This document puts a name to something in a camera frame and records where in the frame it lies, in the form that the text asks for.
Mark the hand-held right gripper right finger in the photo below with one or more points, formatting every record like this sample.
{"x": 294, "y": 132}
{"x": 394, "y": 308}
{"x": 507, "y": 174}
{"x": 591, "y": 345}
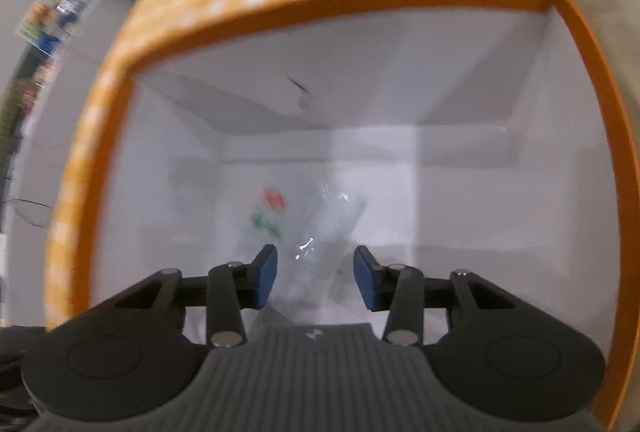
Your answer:
{"x": 367, "y": 279}

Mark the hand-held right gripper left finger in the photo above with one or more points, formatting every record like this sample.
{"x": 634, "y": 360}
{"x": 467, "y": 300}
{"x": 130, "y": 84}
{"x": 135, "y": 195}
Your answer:
{"x": 265, "y": 277}

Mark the clear candy packet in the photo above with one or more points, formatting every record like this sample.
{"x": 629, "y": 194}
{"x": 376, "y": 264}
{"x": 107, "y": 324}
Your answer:
{"x": 320, "y": 222}

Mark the orange cardboard box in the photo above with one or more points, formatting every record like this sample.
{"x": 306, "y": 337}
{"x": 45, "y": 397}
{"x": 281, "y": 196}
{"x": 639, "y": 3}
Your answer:
{"x": 450, "y": 62}

